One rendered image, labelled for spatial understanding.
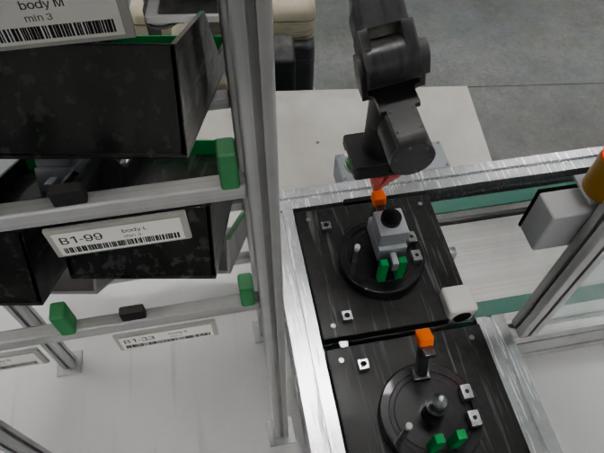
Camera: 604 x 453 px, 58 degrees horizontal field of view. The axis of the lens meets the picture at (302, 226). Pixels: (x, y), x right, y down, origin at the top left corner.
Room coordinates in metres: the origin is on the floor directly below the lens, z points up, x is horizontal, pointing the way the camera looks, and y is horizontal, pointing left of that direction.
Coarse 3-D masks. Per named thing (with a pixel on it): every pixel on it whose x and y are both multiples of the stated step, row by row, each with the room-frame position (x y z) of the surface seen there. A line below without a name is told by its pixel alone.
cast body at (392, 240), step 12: (372, 216) 0.48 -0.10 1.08; (384, 216) 0.47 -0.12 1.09; (396, 216) 0.47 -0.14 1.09; (372, 228) 0.47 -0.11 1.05; (384, 228) 0.45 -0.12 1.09; (396, 228) 0.45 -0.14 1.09; (372, 240) 0.46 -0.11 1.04; (384, 240) 0.44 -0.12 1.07; (396, 240) 0.44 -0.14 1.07; (384, 252) 0.44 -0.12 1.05; (396, 252) 0.44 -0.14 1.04; (396, 264) 0.42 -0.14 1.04
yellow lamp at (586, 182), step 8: (600, 152) 0.40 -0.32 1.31; (600, 160) 0.39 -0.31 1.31; (592, 168) 0.40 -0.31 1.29; (600, 168) 0.39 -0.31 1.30; (584, 176) 0.40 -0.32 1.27; (592, 176) 0.39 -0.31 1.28; (600, 176) 0.38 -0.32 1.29; (584, 184) 0.39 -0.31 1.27; (592, 184) 0.38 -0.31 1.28; (600, 184) 0.38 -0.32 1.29; (592, 192) 0.38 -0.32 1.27; (600, 192) 0.37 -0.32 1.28; (600, 200) 0.37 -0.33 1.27
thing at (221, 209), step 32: (96, 160) 0.36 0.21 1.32; (160, 160) 0.48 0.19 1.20; (192, 160) 0.48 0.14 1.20; (64, 224) 0.26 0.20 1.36; (192, 224) 0.27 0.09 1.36; (224, 224) 0.31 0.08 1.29; (96, 256) 0.25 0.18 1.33; (128, 256) 0.25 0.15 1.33; (160, 256) 0.25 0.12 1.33; (192, 256) 0.25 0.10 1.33
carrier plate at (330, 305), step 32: (320, 224) 0.54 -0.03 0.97; (352, 224) 0.54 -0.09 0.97; (416, 224) 0.54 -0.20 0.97; (320, 256) 0.48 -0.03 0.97; (448, 256) 0.48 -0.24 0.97; (320, 288) 0.42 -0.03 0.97; (416, 288) 0.42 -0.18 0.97; (320, 320) 0.36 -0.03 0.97; (384, 320) 0.36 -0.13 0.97; (416, 320) 0.36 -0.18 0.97; (448, 320) 0.37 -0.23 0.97
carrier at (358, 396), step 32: (352, 352) 0.31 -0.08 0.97; (384, 352) 0.31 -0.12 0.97; (416, 352) 0.31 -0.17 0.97; (448, 352) 0.31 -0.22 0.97; (480, 352) 0.31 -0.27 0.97; (352, 384) 0.26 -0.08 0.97; (384, 384) 0.26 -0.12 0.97; (416, 384) 0.26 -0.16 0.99; (448, 384) 0.26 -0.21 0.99; (480, 384) 0.27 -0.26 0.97; (352, 416) 0.22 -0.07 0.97; (384, 416) 0.21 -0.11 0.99; (416, 416) 0.21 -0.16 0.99; (448, 416) 0.21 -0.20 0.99; (480, 416) 0.22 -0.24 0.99; (512, 416) 0.22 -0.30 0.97; (352, 448) 0.18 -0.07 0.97; (384, 448) 0.18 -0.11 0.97; (416, 448) 0.17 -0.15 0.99; (448, 448) 0.17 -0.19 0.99; (480, 448) 0.18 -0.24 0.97; (512, 448) 0.18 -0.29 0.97
